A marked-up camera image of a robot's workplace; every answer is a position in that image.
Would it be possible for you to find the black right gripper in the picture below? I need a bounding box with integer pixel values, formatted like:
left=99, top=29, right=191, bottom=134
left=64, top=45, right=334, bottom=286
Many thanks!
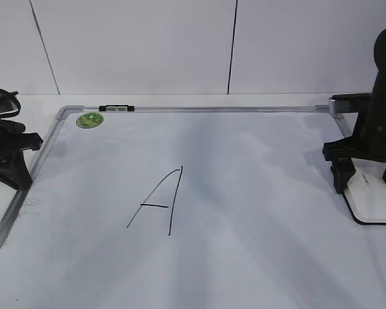
left=322, top=94, right=386, bottom=194

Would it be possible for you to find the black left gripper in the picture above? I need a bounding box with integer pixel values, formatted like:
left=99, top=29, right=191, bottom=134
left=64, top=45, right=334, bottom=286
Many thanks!
left=0, top=118, right=43, bottom=189

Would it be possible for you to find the white whiteboard eraser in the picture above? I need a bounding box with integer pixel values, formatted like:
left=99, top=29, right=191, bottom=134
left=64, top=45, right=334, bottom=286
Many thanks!
left=343, top=170, right=386, bottom=225

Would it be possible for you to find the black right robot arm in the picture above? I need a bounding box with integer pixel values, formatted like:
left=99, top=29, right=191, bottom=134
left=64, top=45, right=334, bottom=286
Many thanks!
left=322, top=29, right=386, bottom=194

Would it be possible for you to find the green round sticker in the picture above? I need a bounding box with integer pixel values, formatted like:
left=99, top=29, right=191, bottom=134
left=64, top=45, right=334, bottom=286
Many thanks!
left=76, top=112, right=104, bottom=129

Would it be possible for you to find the black marker holder clip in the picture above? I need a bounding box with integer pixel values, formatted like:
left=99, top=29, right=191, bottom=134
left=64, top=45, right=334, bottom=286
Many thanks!
left=98, top=104, right=135, bottom=112

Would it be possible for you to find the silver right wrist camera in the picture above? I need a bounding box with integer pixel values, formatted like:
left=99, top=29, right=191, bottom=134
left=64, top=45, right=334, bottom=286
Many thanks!
left=329, top=93, right=371, bottom=115

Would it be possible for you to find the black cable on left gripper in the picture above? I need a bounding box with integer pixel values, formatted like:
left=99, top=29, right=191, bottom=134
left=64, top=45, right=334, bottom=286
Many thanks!
left=0, top=88, right=22, bottom=125

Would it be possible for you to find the white whiteboard with aluminium frame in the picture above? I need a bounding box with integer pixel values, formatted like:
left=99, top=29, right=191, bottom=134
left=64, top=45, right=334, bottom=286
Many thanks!
left=0, top=112, right=386, bottom=308

